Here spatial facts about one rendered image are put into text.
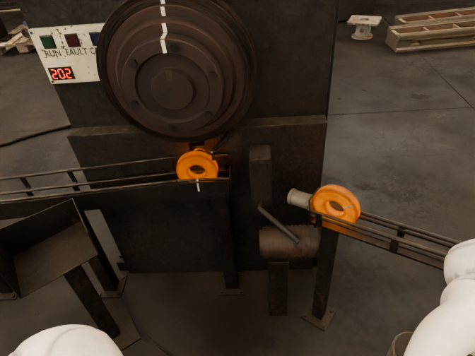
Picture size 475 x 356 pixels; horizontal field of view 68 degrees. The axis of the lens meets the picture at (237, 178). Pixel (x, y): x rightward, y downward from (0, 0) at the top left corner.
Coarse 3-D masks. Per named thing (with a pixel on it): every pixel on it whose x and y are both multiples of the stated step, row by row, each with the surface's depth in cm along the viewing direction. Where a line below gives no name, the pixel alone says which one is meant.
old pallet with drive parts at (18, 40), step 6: (12, 30) 509; (18, 30) 507; (12, 36) 508; (18, 36) 485; (6, 42) 467; (12, 42) 466; (18, 42) 463; (24, 42) 463; (30, 42) 463; (0, 48) 469; (6, 48) 488; (18, 48) 467; (24, 48) 467; (30, 48) 475; (0, 54) 472
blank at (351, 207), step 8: (320, 192) 114; (328, 192) 112; (336, 192) 110; (344, 192) 110; (320, 200) 116; (328, 200) 114; (336, 200) 112; (344, 200) 110; (352, 200) 109; (320, 208) 118; (328, 208) 118; (344, 208) 112; (352, 208) 110; (336, 216) 116; (344, 216) 114; (352, 216) 112
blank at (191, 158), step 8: (192, 152) 126; (200, 152) 127; (184, 160) 126; (192, 160) 126; (200, 160) 126; (208, 160) 126; (176, 168) 129; (184, 168) 129; (208, 168) 128; (216, 168) 128; (184, 176) 131; (192, 176) 132; (200, 176) 133; (208, 176) 131; (216, 176) 131
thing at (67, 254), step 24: (48, 216) 124; (72, 216) 130; (0, 240) 119; (24, 240) 124; (48, 240) 128; (72, 240) 126; (0, 264) 107; (24, 264) 121; (48, 264) 120; (72, 264) 118; (24, 288) 114; (72, 288) 130; (96, 312) 144; (120, 312) 168; (120, 336) 159
